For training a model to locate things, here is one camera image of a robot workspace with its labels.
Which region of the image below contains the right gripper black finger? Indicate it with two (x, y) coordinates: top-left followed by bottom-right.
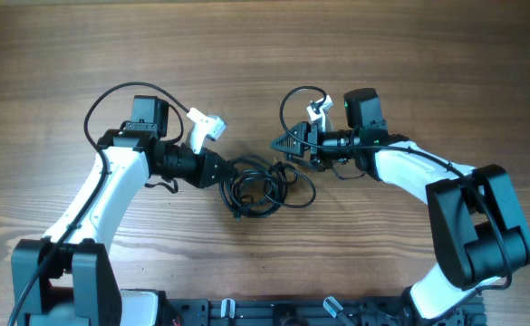
(270, 121), (311, 158)
(285, 152), (326, 171)

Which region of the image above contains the black thick USB cable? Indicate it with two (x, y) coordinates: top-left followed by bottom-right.
(217, 154), (318, 220)

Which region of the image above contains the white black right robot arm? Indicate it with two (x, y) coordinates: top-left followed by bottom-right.
(271, 88), (530, 325)

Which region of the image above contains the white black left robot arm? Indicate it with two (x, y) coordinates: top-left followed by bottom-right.
(9, 96), (235, 325)

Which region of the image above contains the black right camera cable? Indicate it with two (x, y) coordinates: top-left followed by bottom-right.
(278, 85), (515, 291)

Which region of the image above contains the black camera cable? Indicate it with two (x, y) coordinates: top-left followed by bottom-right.
(5, 81), (191, 326)
(278, 85), (515, 291)

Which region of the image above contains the black left camera cable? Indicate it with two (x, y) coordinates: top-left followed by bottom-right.
(5, 81), (191, 326)

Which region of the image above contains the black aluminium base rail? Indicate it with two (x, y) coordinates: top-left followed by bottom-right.
(159, 296), (487, 326)

